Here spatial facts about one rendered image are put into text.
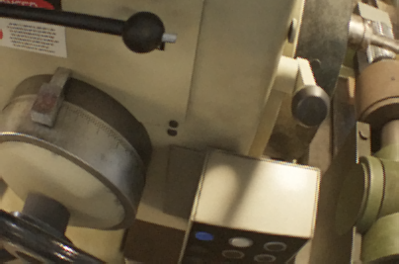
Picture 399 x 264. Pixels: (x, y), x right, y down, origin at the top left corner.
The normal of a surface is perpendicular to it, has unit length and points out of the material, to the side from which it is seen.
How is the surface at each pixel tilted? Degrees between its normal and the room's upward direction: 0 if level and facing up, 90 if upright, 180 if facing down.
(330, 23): 54
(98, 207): 79
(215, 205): 0
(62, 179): 63
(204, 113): 90
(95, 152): 37
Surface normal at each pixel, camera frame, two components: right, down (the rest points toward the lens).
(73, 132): 0.40, -0.53
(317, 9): -0.07, 0.18
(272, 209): 0.11, -0.62
